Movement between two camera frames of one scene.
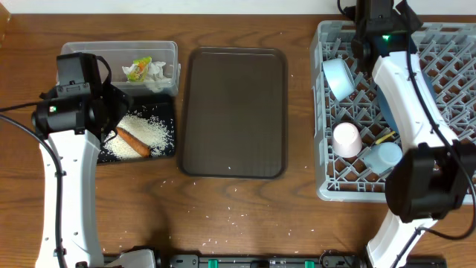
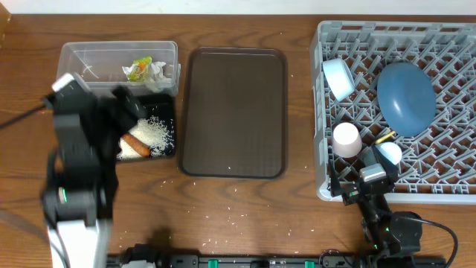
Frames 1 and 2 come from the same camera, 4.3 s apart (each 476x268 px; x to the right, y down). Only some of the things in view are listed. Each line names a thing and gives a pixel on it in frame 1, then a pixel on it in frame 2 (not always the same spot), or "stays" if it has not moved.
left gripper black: x=116 y=98 -> x=124 y=117
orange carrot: x=134 y=143 stays
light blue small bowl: x=339 y=77 stays
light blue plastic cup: x=382 y=157 stays
